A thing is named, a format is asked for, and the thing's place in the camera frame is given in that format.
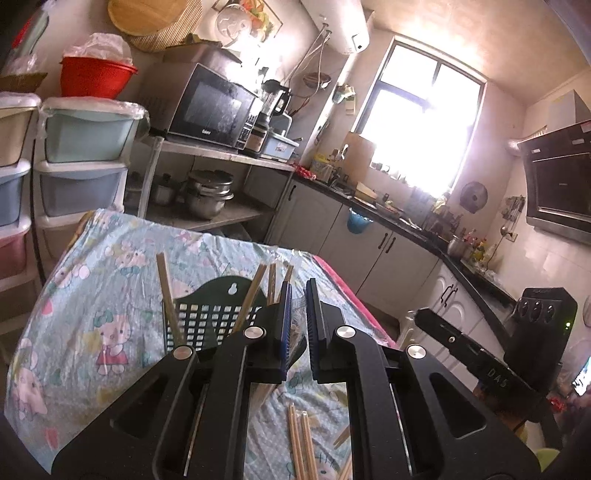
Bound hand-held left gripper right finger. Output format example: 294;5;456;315
305;278;542;480

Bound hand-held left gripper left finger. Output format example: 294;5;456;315
53;281;293;480

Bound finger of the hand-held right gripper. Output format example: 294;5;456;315
414;308;485;365

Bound chopstick pair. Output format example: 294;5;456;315
268;262;295;306

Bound green plastic utensil holder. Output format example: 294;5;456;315
163;277;308;366

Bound set of bamboo chopsticks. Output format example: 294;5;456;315
156;253;352;480

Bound kitchen counter cabinets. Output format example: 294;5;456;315
265;171;523;334

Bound blue hanging bin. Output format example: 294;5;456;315
346;208;374;237

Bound large steel pot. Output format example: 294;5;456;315
184;169;236;220

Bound range hood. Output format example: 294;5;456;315
505;120;591;244

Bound cartoon print tablecloth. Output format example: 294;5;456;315
4;209;372;480

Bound wooden cutting board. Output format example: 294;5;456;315
344;131;376;179

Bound blue plastic container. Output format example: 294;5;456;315
263;129;300;162

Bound small steel pot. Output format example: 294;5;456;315
152;172;179;206

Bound window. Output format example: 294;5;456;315
353;39;486;197

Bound blender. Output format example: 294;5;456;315
245;79;290;158

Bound black microwave oven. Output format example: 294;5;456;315
166;62;263;151

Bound drawer tower with mint top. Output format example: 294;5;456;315
34;97;151;260

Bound white water heater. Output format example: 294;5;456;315
300;0;376;56

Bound drawer tower with cream top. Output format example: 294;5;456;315
0;92;41;326

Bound white round plastic cover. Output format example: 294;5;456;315
215;4;254;47

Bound red plastic basket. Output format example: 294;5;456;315
60;56;139;99

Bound round woven mat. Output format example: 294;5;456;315
129;0;205;53

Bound white plastic bag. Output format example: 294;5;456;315
64;32;133;64

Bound wicker tray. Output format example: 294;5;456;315
0;71;48;93

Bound round wall vent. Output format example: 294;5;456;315
460;181;489;214

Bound water heater hoses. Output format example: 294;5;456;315
286;25;334;114

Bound fruit wall picture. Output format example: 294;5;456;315
212;0;283;45

